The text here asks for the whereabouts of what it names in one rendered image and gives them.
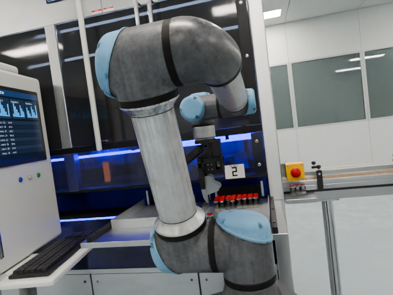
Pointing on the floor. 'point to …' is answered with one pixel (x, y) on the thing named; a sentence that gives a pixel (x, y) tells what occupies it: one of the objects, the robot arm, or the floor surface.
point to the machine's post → (269, 130)
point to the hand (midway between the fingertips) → (206, 198)
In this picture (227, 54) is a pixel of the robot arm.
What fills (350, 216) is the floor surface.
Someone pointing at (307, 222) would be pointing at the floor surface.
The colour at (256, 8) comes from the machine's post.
